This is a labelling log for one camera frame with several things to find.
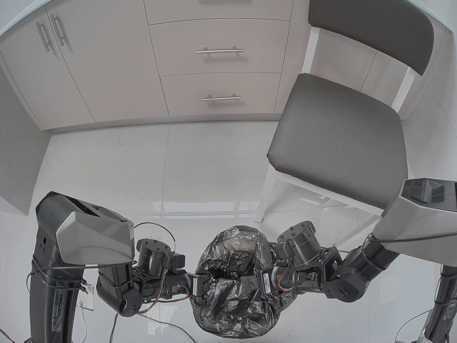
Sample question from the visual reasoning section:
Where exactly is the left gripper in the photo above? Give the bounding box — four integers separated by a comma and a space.
164, 272, 211, 300

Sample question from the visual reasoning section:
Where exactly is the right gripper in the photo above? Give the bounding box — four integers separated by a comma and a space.
240, 265, 300, 296

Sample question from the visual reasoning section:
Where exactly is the black plastic bag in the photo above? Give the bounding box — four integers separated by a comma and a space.
193, 224, 300, 343

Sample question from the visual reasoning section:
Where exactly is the grey white chair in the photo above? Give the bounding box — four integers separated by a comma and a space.
254, 0, 435, 249

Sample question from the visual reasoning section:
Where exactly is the beige cabinet with drawers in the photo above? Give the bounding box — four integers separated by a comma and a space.
0, 0, 452, 132

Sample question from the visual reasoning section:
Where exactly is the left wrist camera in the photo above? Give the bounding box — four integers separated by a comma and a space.
162, 252, 187, 275

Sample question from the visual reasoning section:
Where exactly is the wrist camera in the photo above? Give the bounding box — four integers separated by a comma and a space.
273, 241, 288, 263
162, 252, 187, 275

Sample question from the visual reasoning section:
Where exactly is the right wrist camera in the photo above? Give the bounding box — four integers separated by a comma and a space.
273, 241, 288, 263

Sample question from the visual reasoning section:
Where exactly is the black cable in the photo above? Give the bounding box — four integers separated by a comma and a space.
109, 313, 196, 343
133, 221, 178, 251
336, 232, 457, 253

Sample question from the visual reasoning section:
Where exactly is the white cable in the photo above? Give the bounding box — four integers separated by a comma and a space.
79, 300, 88, 343

